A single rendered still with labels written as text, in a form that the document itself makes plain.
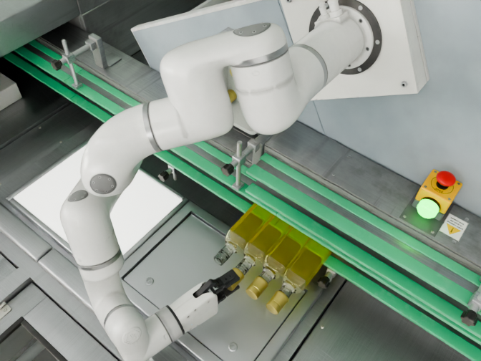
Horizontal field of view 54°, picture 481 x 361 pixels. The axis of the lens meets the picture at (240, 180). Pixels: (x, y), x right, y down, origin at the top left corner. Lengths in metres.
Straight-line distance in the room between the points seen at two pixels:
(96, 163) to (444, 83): 0.67
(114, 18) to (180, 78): 1.18
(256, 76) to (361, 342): 0.80
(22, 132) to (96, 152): 1.02
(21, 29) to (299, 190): 1.01
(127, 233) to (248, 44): 0.81
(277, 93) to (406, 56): 0.31
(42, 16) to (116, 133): 0.96
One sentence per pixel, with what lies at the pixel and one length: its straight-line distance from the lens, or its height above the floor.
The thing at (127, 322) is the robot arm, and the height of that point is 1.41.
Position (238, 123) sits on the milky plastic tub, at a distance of 1.28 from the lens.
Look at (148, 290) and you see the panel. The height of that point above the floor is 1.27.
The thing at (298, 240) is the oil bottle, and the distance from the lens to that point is 1.17.
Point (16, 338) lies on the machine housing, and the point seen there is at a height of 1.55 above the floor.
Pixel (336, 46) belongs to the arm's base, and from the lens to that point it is 0.88.
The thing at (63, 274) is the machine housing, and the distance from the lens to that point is 1.36.
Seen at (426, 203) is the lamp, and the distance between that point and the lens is 1.09.
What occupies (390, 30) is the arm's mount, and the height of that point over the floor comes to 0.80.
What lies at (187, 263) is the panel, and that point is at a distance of 1.31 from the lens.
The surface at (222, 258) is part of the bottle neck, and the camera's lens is 1.16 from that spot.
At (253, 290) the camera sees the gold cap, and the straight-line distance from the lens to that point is 1.11.
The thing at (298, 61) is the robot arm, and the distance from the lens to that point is 0.81.
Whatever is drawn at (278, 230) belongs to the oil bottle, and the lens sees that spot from 1.19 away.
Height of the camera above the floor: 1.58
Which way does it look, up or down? 31 degrees down
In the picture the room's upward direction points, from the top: 134 degrees counter-clockwise
